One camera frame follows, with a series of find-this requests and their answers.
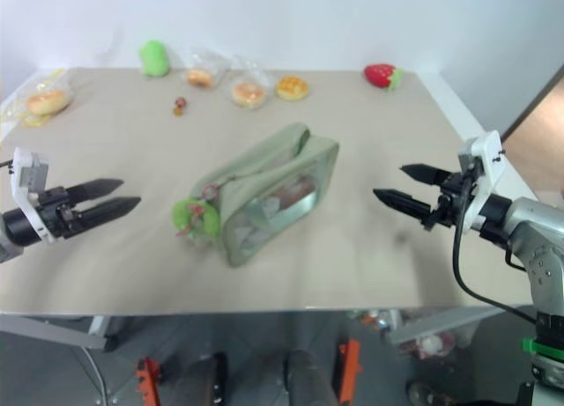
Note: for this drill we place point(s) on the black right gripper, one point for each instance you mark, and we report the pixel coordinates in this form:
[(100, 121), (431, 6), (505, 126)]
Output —
[(454, 199)]

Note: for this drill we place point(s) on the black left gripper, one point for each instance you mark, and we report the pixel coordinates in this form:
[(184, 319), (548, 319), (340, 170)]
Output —
[(57, 212)]

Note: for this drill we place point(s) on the green plush charm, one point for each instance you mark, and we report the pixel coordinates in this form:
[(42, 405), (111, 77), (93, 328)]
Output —
[(200, 221)]

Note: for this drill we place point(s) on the green zip pouch bag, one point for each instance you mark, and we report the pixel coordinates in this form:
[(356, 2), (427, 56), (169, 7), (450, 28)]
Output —
[(269, 190)]

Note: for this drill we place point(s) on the round bun in yellow bag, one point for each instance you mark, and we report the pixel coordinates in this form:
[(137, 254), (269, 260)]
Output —
[(46, 102)]

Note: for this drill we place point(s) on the small red brown figurine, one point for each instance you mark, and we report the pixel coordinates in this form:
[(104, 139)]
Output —
[(180, 105)]

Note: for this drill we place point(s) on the red strawberry plush toy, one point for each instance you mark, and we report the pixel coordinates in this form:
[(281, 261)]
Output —
[(379, 75)]

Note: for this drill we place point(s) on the brown wooden board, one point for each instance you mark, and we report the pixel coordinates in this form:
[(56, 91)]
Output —
[(542, 128)]

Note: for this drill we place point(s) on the clear bag of items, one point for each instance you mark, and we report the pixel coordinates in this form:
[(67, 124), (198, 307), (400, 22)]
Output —
[(423, 335)]

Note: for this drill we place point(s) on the green plush toy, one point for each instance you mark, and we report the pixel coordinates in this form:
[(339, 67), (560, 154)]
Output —
[(154, 59)]

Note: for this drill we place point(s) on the round bun in clear bag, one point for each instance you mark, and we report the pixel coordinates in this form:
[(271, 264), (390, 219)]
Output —
[(200, 73), (250, 93)]

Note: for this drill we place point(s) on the pineapple bun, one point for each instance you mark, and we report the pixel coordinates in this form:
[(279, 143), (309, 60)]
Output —
[(291, 89)]

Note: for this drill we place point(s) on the orange clamp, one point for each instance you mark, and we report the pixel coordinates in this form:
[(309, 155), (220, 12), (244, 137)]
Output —
[(147, 381), (351, 371)]

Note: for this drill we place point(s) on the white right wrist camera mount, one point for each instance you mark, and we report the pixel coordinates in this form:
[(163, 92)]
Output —
[(487, 159)]

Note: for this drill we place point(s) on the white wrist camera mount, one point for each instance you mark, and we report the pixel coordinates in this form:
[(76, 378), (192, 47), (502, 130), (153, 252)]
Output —
[(487, 159), (28, 177)]

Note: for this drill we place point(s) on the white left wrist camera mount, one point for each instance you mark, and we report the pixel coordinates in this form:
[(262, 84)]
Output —
[(28, 177)]

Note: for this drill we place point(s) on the grey table frame bar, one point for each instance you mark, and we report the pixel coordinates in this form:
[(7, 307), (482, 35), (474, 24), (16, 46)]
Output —
[(53, 331), (440, 329)]

